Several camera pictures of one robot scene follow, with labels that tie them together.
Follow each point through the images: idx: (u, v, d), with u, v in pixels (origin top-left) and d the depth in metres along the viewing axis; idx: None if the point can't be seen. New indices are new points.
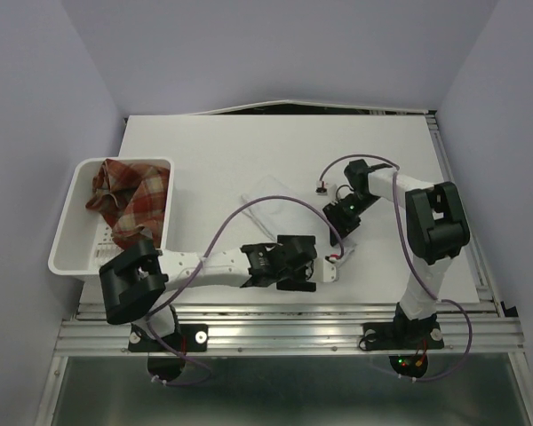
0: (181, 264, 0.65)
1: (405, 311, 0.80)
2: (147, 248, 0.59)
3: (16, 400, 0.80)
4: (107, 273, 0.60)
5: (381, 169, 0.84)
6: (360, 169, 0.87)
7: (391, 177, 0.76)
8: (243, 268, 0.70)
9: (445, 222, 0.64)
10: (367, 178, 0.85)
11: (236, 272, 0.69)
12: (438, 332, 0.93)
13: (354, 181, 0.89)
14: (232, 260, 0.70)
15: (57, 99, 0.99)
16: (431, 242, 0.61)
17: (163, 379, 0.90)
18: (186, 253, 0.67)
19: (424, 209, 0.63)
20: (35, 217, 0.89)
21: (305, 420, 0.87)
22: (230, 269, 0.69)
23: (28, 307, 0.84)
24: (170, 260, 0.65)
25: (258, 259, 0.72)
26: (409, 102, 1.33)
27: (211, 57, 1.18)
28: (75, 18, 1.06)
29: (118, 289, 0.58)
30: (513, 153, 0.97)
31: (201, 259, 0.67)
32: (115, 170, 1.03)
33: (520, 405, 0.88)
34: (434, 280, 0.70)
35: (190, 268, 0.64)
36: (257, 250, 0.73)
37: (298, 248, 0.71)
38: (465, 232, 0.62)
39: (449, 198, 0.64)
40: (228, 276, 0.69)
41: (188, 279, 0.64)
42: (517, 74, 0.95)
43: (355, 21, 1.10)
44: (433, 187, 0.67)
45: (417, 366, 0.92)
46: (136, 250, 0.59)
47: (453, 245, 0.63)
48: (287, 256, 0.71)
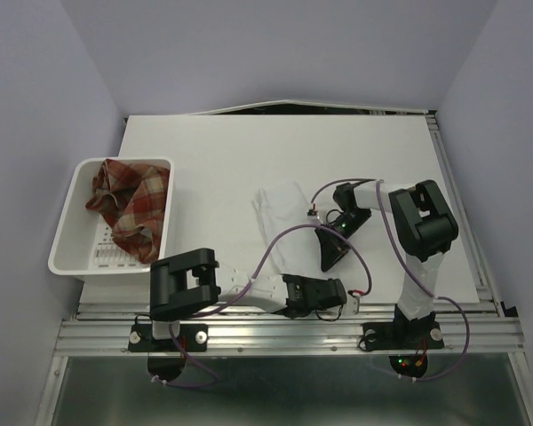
0: (233, 280, 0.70)
1: (403, 312, 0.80)
2: (207, 258, 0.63)
3: (17, 400, 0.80)
4: (160, 270, 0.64)
5: (363, 183, 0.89)
6: (344, 186, 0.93)
7: (375, 186, 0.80)
8: (282, 297, 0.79)
9: (433, 217, 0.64)
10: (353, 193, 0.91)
11: (275, 300, 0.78)
12: (438, 332, 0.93)
13: (342, 200, 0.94)
14: (274, 288, 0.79)
15: (57, 100, 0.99)
16: (421, 239, 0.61)
17: (163, 379, 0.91)
18: (238, 271, 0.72)
19: (410, 208, 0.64)
20: (35, 218, 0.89)
21: (305, 420, 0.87)
22: (272, 295, 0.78)
23: (29, 307, 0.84)
24: (223, 276, 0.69)
25: (295, 291, 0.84)
26: (408, 102, 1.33)
27: (211, 57, 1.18)
28: (75, 19, 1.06)
29: (168, 288, 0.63)
30: (513, 153, 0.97)
31: (249, 280, 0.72)
32: (115, 170, 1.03)
33: (520, 405, 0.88)
34: (428, 279, 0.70)
35: (240, 287, 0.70)
36: (293, 283, 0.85)
37: (333, 293, 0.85)
38: (453, 226, 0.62)
39: (431, 194, 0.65)
40: (268, 302, 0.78)
41: (237, 295, 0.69)
42: (516, 74, 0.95)
43: (354, 21, 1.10)
44: (415, 187, 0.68)
45: (417, 366, 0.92)
46: (196, 257, 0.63)
47: (444, 240, 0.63)
48: (322, 297, 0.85)
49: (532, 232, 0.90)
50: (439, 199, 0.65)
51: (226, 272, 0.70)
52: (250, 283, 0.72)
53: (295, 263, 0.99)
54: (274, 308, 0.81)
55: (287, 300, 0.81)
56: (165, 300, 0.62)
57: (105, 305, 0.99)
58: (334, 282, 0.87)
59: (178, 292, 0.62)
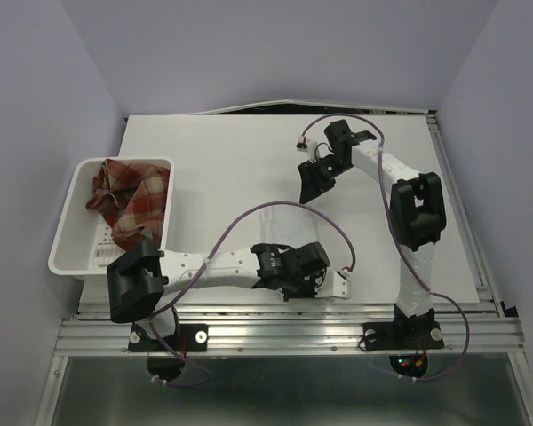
0: (183, 265, 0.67)
1: (402, 310, 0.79)
2: (148, 248, 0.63)
3: (17, 400, 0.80)
4: (115, 272, 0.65)
5: (362, 139, 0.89)
6: (342, 136, 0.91)
7: (377, 158, 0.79)
8: (251, 270, 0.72)
9: (426, 210, 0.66)
10: (348, 146, 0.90)
11: (243, 275, 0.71)
12: (438, 332, 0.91)
13: (337, 150, 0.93)
14: (240, 263, 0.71)
15: (57, 100, 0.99)
16: (411, 232, 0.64)
17: (163, 379, 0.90)
18: (190, 254, 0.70)
19: (410, 201, 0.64)
20: (35, 218, 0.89)
21: (304, 420, 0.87)
22: (237, 271, 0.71)
23: (28, 307, 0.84)
24: (171, 264, 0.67)
25: (271, 259, 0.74)
26: (409, 102, 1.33)
27: (211, 57, 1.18)
28: (75, 19, 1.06)
29: (120, 288, 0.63)
30: (513, 153, 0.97)
31: (202, 262, 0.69)
32: (115, 170, 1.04)
33: (520, 405, 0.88)
34: (423, 269, 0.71)
35: (193, 271, 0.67)
36: (267, 250, 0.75)
37: (314, 253, 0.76)
38: (442, 221, 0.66)
39: (431, 188, 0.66)
40: (235, 279, 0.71)
41: (190, 280, 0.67)
42: (517, 73, 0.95)
43: (355, 21, 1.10)
44: (417, 177, 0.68)
45: (417, 366, 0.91)
46: (138, 252, 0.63)
47: (433, 231, 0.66)
48: (302, 262, 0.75)
49: (532, 232, 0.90)
50: (437, 193, 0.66)
51: (176, 259, 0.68)
52: (203, 264, 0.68)
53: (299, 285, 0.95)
54: (247, 284, 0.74)
55: (258, 272, 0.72)
56: (118, 300, 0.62)
57: (105, 305, 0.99)
58: (314, 245, 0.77)
59: (128, 290, 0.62)
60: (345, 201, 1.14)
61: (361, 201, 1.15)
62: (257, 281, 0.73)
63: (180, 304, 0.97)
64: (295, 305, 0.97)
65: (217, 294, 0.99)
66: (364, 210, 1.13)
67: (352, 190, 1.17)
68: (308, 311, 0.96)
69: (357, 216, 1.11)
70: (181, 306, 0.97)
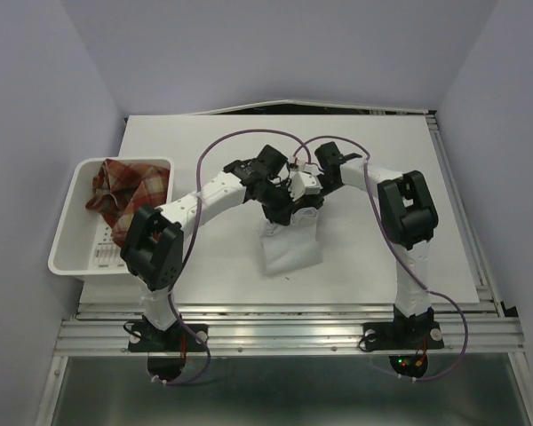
0: (183, 208, 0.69)
1: (401, 311, 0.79)
2: (148, 209, 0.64)
3: (17, 400, 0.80)
4: (129, 252, 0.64)
5: (350, 159, 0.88)
6: (332, 159, 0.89)
7: (361, 169, 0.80)
8: (235, 184, 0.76)
9: (415, 208, 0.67)
10: (338, 169, 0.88)
11: (233, 191, 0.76)
12: (438, 332, 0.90)
13: (327, 171, 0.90)
14: (223, 184, 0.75)
15: (57, 99, 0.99)
16: (403, 229, 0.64)
17: (163, 379, 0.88)
18: (183, 200, 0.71)
19: (398, 200, 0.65)
20: (35, 218, 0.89)
21: (304, 420, 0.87)
22: (226, 191, 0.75)
23: (28, 307, 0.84)
24: (172, 210, 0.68)
25: (243, 169, 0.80)
26: (409, 102, 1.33)
27: (212, 57, 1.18)
28: (75, 19, 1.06)
29: (145, 259, 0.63)
30: (513, 153, 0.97)
31: (196, 198, 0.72)
32: (115, 170, 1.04)
33: (521, 405, 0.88)
34: (418, 268, 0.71)
35: (194, 208, 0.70)
36: (237, 165, 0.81)
37: (273, 153, 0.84)
38: (434, 216, 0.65)
39: (417, 186, 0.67)
40: (227, 198, 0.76)
41: (197, 215, 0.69)
42: (516, 73, 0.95)
43: (355, 21, 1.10)
44: (401, 177, 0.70)
45: (417, 365, 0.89)
46: (141, 218, 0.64)
47: (425, 227, 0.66)
48: (267, 162, 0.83)
49: (532, 232, 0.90)
50: (424, 190, 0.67)
51: (173, 207, 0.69)
52: (199, 200, 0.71)
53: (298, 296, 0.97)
54: (237, 201, 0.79)
55: (241, 183, 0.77)
56: (150, 267, 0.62)
57: (105, 305, 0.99)
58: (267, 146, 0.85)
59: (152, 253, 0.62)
60: (344, 201, 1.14)
61: (361, 201, 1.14)
62: (244, 193, 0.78)
63: (180, 304, 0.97)
64: (294, 305, 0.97)
65: (217, 294, 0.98)
66: (364, 210, 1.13)
67: (351, 190, 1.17)
68: (308, 311, 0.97)
69: (357, 216, 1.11)
70: (181, 306, 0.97)
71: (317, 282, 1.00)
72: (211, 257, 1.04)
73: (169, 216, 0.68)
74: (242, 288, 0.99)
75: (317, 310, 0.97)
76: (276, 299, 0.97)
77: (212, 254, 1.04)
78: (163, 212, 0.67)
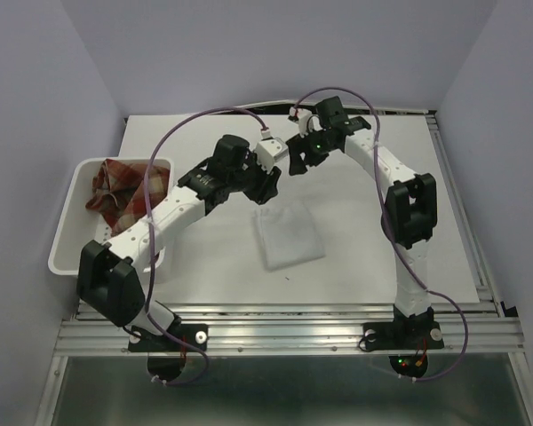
0: (134, 239, 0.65)
1: (402, 311, 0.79)
2: (96, 248, 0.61)
3: (16, 400, 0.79)
4: (86, 292, 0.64)
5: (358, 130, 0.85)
6: (335, 117, 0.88)
7: (372, 153, 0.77)
8: (191, 200, 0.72)
9: (418, 209, 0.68)
10: (343, 133, 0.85)
11: (189, 207, 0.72)
12: (438, 332, 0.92)
13: (330, 131, 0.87)
14: (178, 201, 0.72)
15: (56, 99, 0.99)
16: (404, 229, 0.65)
17: (163, 379, 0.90)
18: (133, 227, 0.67)
19: (405, 202, 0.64)
20: (35, 218, 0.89)
21: (304, 419, 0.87)
22: (181, 209, 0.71)
23: (28, 307, 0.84)
24: (122, 243, 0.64)
25: (201, 179, 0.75)
26: (409, 102, 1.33)
27: (212, 57, 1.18)
28: (75, 19, 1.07)
29: (101, 298, 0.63)
30: (513, 151, 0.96)
31: (147, 224, 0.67)
32: (115, 170, 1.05)
33: (521, 405, 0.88)
34: (417, 266, 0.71)
35: (146, 237, 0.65)
36: (194, 175, 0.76)
37: (228, 146, 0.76)
38: (434, 217, 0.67)
39: (426, 191, 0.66)
40: (186, 215, 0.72)
41: (149, 244, 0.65)
42: (516, 73, 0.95)
43: (355, 20, 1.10)
44: (413, 177, 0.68)
45: (417, 365, 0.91)
46: (89, 259, 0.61)
47: (425, 228, 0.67)
48: (226, 161, 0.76)
49: (532, 232, 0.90)
50: (432, 193, 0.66)
51: (123, 238, 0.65)
52: (151, 225, 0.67)
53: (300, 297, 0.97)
54: (199, 214, 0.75)
55: (198, 197, 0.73)
56: (108, 305, 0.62)
57: None
58: (222, 141, 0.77)
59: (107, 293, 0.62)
60: (343, 201, 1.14)
61: (361, 201, 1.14)
62: (204, 204, 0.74)
63: (180, 304, 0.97)
64: (295, 305, 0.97)
65: (217, 294, 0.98)
66: (364, 209, 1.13)
67: (352, 190, 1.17)
68: (309, 311, 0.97)
69: (357, 216, 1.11)
70: (180, 306, 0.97)
71: (318, 283, 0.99)
72: (211, 257, 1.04)
73: (119, 250, 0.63)
74: (242, 288, 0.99)
75: (318, 310, 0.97)
76: (276, 298, 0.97)
77: (211, 254, 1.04)
78: (111, 246, 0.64)
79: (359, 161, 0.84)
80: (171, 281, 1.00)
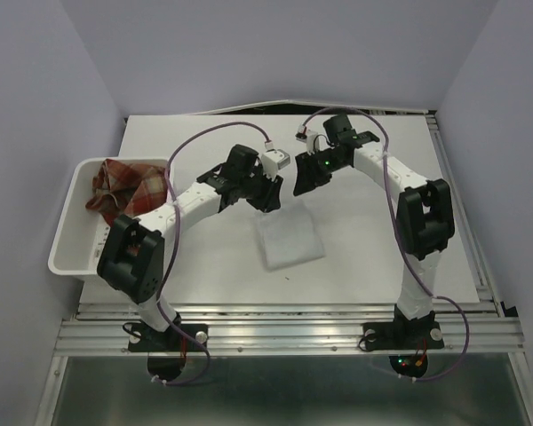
0: (161, 216, 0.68)
1: (403, 311, 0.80)
2: (127, 220, 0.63)
3: (16, 400, 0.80)
4: (107, 267, 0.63)
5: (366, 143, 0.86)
6: (343, 133, 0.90)
7: (381, 162, 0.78)
8: (211, 193, 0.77)
9: (433, 218, 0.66)
10: (352, 148, 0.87)
11: (208, 199, 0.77)
12: (438, 332, 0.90)
13: (338, 147, 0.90)
14: (198, 192, 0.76)
15: (56, 99, 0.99)
16: (420, 240, 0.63)
17: (163, 379, 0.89)
18: (160, 209, 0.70)
19: (419, 210, 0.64)
20: (35, 218, 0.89)
21: (304, 419, 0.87)
22: (202, 199, 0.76)
23: (28, 307, 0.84)
24: (150, 218, 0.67)
25: (216, 179, 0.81)
26: (409, 102, 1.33)
27: (212, 57, 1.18)
28: (75, 19, 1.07)
29: (124, 272, 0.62)
30: (513, 151, 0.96)
31: (173, 206, 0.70)
32: (115, 170, 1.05)
33: (521, 406, 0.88)
34: (426, 274, 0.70)
35: (172, 216, 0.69)
36: (210, 176, 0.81)
37: (241, 153, 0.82)
38: (451, 229, 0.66)
39: (441, 197, 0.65)
40: (204, 206, 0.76)
41: (175, 223, 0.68)
42: (516, 73, 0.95)
43: (355, 20, 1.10)
44: (425, 185, 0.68)
45: (417, 366, 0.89)
46: (120, 229, 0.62)
47: (441, 240, 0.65)
48: (239, 165, 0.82)
49: (532, 232, 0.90)
50: (447, 201, 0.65)
51: (152, 215, 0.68)
52: (177, 208, 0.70)
53: (300, 297, 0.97)
54: (212, 209, 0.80)
55: (217, 191, 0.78)
56: (131, 278, 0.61)
57: (105, 306, 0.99)
58: (234, 147, 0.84)
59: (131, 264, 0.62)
60: (343, 201, 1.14)
61: (361, 201, 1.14)
62: (219, 201, 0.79)
63: (180, 304, 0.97)
64: (294, 305, 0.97)
65: (217, 295, 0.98)
66: (364, 209, 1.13)
67: (352, 189, 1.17)
68: (309, 311, 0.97)
69: (357, 216, 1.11)
70: (180, 306, 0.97)
71: (318, 282, 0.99)
72: (211, 257, 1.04)
73: (147, 224, 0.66)
74: (242, 288, 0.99)
75: (317, 310, 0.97)
76: (276, 298, 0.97)
77: (211, 254, 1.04)
78: (140, 221, 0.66)
79: (369, 174, 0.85)
80: (171, 281, 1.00)
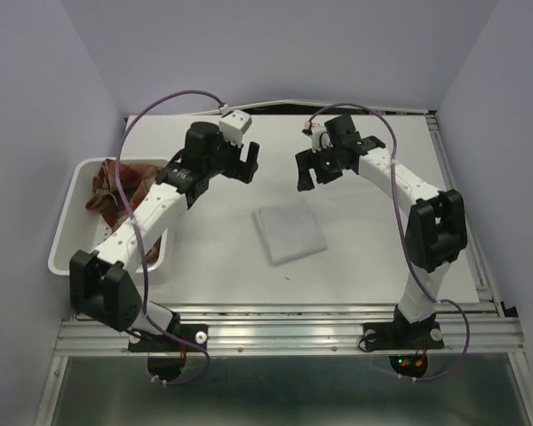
0: (121, 242, 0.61)
1: (405, 315, 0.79)
2: (82, 258, 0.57)
3: (16, 401, 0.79)
4: (81, 303, 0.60)
5: (372, 150, 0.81)
6: (346, 138, 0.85)
7: (389, 171, 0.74)
8: (172, 196, 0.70)
9: (446, 231, 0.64)
10: (355, 157, 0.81)
11: (171, 203, 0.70)
12: (439, 332, 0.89)
13: (342, 153, 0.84)
14: (158, 199, 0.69)
15: (55, 98, 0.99)
16: (433, 256, 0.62)
17: (163, 379, 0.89)
18: (118, 231, 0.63)
19: (432, 224, 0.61)
20: (35, 217, 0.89)
21: (304, 419, 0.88)
22: (164, 206, 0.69)
23: (27, 307, 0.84)
24: (109, 248, 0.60)
25: (177, 174, 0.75)
26: (409, 102, 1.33)
27: (211, 56, 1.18)
28: (75, 18, 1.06)
29: (99, 307, 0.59)
30: (513, 151, 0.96)
31: (131, 225, 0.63)
32: (115, 170, 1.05)
33: (521, 406, 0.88)
34: (433, 286, 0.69)
35: (131, 240, 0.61)
36: (170, 170, 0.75)
37: (198, 134, 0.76)
38: (464, 241, 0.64)
39: (454, 209, 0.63)
40: (169, 212, 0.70)
41: (137, 247, 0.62)
42: (516, 72, 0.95)
43: (355, 20, 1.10)
44: (437, 195, 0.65)
45: (417, 366, 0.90)
46: (78, 269, 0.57)
47: (452, 252, 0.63)
48: (199, 151, 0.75)
49: None
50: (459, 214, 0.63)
51: (109, 243, 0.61)
52: (135, 227, 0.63)
53: (299, 298, 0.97)
54: (180, 208, 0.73)
55: (181, 191, 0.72)
56: (107, 313, 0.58)
57: None
58: (189, 134, 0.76)
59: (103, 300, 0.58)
60: (343, 201, 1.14)
61: (361, 201, 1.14)
62: (186, 198, 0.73)
63: (180, 304, 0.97)
64: (295, 305, 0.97)
65: (217, 295, 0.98)
66: (364, 209, 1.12)
67: (351, 190, 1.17)
68: (308, 311, 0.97)
69: (356, 216, 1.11)
70: (180, 306, 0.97)
71: (317, 282, 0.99)
72: (211, 257, 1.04)
73: (107, 256, 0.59)
74: (242, 287, 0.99)
75: (317, 310, 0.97)
76: (275, 299, 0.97)
77: (211, 254, 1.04)
78: (99, 254, 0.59)
79: (373, 182, 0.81)
80: (171, 281, 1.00)
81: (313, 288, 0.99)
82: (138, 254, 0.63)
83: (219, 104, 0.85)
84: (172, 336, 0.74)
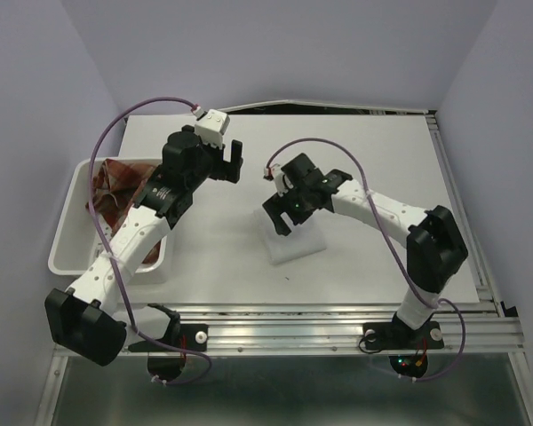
0: (98, 278, 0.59)
1: (407, 322, 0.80)
2: (54, 299, 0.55)
3: (16, 400, 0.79)
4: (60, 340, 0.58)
5: (341, 186, 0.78)
6: (309, 178, 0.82)
7: (368, 202, 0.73)
8: (151, 221, 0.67)
9: (446, 247, 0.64)
10: (327, 196, 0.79)
11: (150, 228, 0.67)
12: (438, 332, 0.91)
13: (311, 194, 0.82)
14: (137, 224, 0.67)
15: (55, 98, 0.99)
16: (442, 278, 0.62)
17: (163, 379, 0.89)
18: (94, 264, 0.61)
19: (433, 247, 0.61)
20: (35, 218, 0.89)
21: (304, 419, 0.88)
22: (143, 232, 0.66)
23: (27, 307, 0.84)
24: (84, 286, 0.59)
25: (156, 193, 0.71)
26: (409, 102, 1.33)
27: (211, 56, 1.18)
28: (75, 17, 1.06)
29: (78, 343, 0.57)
30: (513, 150, 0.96)
31: (107, 258, 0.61)
32: (115, 170, 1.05)
33: (521, 406, 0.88)
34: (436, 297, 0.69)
35: (108, 274, 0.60)
36: (149, 190, 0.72)
37: (176, 150, 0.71)
38: (465, 254, 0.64)
39: (448, 226, 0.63)
40: (149, 238, 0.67)
41: (115, 280, 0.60)
42: (516, 71, 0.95)
43: (355, 19, 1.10)
44: (427, 213, 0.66)
45: (417, 366, 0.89)
46: (52, 311, 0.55)
47: (457, 267, 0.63)
48: (178, 167, 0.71)
49: None
50: (454, 229, 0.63)
51: (85, 280, 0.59)
52: (112, 259, 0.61)
53: (299, 298, 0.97)
54: (163, 231, 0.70)
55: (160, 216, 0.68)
56: (88, 349, 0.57)
57: None
58: (165, 149, 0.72)
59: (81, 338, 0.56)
60: None
61: None
62: (167, 219, 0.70)
63: (180, 304, 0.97)
64: (295, 305, 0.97)
65: (216, 295, 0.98)
66: None
67: None
68: (308, 311, 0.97)
69: None
70: (180, 306, 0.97)
71: (317, 283, 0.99)
72: (210, 257, 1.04)
73: (84, 295, 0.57)
74: (242, 287, 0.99)
75: (317, 310, 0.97)
76: (275, 298, 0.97)
77: (211, 254, 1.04)
78: (75, 293, 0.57)
79: (354, 216, 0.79)
80: (171, 281, 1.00)
81: (313, 288, 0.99)
82: (116, 288, 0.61)
83: (192, 106, 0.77)
84: (165, 346, 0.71)
